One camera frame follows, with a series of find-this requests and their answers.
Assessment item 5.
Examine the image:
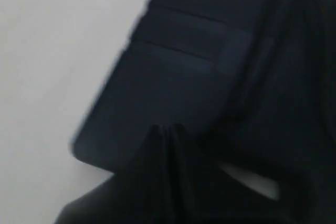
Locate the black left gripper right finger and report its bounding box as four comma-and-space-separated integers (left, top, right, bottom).
167, 125, 335, 223

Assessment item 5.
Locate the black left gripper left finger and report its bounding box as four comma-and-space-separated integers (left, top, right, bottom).
55, 126, 171, 223

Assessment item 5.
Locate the black plastic carrying case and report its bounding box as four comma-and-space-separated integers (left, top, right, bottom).
69, 0, 336, 224

